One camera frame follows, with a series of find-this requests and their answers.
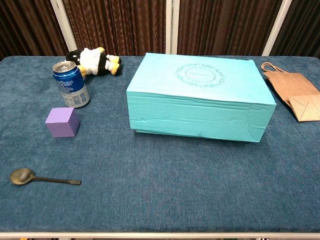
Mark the brown paper bag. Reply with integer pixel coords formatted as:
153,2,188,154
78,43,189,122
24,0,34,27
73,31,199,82
260,61,320,123

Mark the purple cube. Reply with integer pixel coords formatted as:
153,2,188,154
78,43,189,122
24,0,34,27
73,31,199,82
44,106,81,139

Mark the dark pleated partition panel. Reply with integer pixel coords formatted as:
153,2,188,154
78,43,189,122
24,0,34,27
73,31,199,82
62,0,173,57
271,0,320,57
0,0,77,61
172,0,292,57

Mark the dark metal spoon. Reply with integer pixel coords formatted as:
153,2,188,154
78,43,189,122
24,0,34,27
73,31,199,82
9,167,83,186

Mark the blue soda can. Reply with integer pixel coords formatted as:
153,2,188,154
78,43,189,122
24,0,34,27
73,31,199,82
51,60,91,109

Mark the penguin plush toy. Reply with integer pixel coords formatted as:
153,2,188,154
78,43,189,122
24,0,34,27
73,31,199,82
65,46,123,77

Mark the blue tablecloth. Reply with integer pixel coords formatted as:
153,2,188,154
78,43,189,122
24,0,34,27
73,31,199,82
0,55,320,234

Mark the light blue shoe box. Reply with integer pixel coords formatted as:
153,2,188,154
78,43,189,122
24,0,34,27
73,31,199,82
126,51,277,144

